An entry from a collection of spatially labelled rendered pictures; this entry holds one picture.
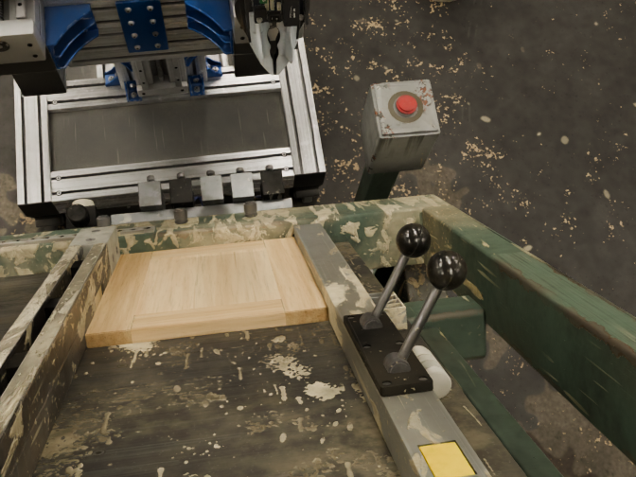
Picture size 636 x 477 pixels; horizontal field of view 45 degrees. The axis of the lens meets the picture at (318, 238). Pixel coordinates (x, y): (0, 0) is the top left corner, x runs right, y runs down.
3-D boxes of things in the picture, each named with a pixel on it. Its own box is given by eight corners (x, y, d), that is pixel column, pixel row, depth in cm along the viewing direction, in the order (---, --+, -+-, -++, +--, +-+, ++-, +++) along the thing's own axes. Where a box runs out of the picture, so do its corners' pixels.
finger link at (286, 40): (278, 94, 95) (276, 25, 89) (273, 68, 99) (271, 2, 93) (304, 92, 95) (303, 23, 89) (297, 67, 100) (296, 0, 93)
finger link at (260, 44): (254, 96, 95) (249, 26, 88) (250, 70, 99) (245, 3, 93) (278, 94, 95) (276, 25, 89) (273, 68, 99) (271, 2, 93)
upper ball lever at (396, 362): (404, 376, 75) (467, 255, 73) (414, 392, 72) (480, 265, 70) (370, 362, 74) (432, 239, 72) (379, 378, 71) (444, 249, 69)
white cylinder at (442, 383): (452, 397, 77) (430, 366, 84) (451, 370, 76) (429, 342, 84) (423, 401, 76) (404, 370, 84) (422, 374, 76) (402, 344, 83)
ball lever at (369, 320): (378, 333, 87) (431, 227, 85) (385, 345, 83) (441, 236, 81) (348, 321, 86) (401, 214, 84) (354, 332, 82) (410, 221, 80)
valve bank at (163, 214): (296, 188, 178) (303, 142, 155) (304, 246, 173) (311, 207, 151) (76, 209, 172) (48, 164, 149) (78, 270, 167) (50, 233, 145)
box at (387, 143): (412, 120, 165) (430, 77, 148) (421, 171, 162) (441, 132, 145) (358, 125, 164) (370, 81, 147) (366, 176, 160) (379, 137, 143)
